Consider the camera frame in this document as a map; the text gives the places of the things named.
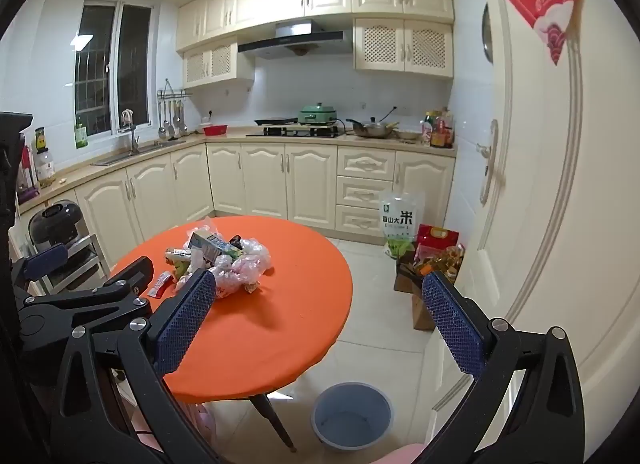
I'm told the clear jar with yellow label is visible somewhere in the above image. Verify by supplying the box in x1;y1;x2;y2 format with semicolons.
35;127;57;189

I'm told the row of cream base cabinets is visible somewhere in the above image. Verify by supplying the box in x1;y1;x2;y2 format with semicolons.
15;141;457;295

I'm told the black air fryer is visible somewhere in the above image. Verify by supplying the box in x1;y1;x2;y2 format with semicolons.
27;199;83;252

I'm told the red snack wrapper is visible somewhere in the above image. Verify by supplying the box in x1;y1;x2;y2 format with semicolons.
149;271;171;299

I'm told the blue plastic bin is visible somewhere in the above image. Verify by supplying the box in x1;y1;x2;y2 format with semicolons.
311;382;393;447

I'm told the round table with orange cover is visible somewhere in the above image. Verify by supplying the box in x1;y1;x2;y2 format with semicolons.
109;215;355;450

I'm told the clear plastic bag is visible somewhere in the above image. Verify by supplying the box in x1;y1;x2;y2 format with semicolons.
235;237;271;265

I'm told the cream panelled door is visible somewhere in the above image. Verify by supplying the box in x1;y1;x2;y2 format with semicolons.
445;0;640;415

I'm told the group of condiment bottles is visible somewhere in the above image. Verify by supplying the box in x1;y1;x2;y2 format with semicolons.
420;108;456;149

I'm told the hanging utensil rack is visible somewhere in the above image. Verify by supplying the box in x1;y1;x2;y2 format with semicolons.
156;78;193;140

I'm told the pink plastic bag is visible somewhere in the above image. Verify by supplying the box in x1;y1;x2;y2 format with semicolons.
212;254;273;300

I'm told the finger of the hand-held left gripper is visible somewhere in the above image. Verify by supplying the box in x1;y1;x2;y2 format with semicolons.
11;243;69;285
20;257;155;340

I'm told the black range hood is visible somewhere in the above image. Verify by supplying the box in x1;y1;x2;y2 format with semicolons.
237;19;353;59

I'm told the blue white milk carton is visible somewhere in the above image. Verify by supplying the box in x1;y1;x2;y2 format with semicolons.
189;230;241;261

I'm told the white shelf trolley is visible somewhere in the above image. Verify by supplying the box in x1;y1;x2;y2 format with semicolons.
37;234;111;295

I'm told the white green rice bag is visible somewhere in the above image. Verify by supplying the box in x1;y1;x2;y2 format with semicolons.
378;191;426;257

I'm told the cream door handle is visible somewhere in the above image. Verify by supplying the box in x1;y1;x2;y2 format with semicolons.
477;119;500;205

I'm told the cooking oil bottle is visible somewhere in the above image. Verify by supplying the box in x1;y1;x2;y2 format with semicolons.
435;244;463;280

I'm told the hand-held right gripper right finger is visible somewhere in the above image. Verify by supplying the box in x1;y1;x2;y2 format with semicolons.
415;271;586;464

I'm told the barred window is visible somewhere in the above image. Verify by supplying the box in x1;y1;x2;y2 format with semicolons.
74;0;153;135

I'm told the metal wok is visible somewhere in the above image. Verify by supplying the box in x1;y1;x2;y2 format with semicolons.
346;116;401;139

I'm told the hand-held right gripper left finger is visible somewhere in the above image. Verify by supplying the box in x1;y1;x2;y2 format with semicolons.
50;268;218;464

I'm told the red gift bag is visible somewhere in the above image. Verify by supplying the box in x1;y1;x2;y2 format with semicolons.
415;224;461;265

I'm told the black gas stove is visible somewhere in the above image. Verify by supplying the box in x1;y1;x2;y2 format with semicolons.
246;127;347;139

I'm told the steel sink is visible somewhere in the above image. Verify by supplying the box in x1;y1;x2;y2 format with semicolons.
91;139;186;166

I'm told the green electric cooker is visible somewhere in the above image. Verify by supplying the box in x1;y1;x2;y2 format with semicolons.
298;103;338;126

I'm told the cardboard box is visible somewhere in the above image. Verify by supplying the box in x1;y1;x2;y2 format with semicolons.
394;259;466;330

